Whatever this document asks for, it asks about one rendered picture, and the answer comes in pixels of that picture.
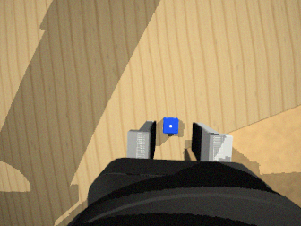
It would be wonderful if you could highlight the blue die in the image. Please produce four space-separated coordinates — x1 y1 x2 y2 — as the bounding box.
163 117 178 134

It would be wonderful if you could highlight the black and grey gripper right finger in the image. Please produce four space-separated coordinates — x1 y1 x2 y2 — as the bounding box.
191 122 233 162

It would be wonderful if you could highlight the tan flat mat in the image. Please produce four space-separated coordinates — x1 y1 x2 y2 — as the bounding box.
227 104 301 207

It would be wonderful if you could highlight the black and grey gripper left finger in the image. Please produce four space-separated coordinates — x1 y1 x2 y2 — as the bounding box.
126 120 157 159

